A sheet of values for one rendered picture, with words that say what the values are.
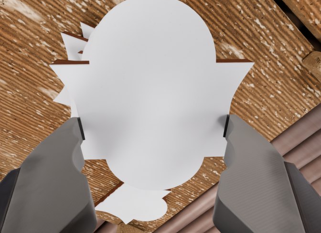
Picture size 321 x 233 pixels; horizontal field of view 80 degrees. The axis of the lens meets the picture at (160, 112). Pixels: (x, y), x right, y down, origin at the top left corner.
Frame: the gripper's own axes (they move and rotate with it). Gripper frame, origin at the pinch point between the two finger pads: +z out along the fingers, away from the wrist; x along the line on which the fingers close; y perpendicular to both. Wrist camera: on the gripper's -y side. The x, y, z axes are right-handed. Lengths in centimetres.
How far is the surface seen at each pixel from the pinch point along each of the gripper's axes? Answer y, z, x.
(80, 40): -3.6, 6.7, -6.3
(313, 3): -6.3, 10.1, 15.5
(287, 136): 11.6, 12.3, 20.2
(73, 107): 1.7, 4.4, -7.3
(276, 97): 3.9, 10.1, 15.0
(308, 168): 19.1, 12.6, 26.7
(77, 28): -4.1, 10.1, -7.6
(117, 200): 21.4, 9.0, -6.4
